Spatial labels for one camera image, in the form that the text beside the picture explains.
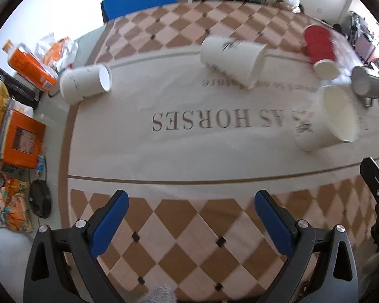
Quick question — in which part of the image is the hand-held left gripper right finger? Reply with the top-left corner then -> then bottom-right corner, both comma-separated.
254,190 -> 359,303

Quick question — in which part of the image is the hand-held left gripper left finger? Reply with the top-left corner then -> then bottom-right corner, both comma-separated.
23,191 -> 130,303

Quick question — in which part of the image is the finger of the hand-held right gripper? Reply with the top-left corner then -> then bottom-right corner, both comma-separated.
360,157 -> 379,220

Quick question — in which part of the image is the white paper cup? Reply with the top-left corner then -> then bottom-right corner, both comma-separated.
199,35 -> 268,91
295,85 -> 361,152
60,64 -> 113,105

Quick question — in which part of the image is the grey metal cup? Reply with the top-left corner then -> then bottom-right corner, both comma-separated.
352,65 -> 379,99

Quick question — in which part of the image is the red plastic cup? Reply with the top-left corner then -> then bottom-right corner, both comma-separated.
303,24 -> 341,81

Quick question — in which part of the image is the black round lid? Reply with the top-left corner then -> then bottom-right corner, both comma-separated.
29,179 -> 52,219

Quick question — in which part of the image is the checkered printed tablecloth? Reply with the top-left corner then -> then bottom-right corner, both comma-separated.
58,0 -> 379,303

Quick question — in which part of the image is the floral printed packet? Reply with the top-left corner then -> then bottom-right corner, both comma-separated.
0,168 -> 34,233

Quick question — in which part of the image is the orange box with picture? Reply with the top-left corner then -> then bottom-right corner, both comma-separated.
0,109 -> 47,170

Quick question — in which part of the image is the black tray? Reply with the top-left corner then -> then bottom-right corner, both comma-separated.
0,61 -> 41,109

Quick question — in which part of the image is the orange drink bottle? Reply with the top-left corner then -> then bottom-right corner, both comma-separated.
3,39 -> 59,94

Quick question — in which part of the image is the orange white plastic wrapper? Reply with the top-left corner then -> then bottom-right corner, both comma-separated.
34,33 -> 80,72

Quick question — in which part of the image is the white plastic bag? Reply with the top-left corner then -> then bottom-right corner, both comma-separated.
283,0 -> 305,14

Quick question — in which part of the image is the blue storage box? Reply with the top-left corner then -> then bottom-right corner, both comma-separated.
101,0 -> 178,23

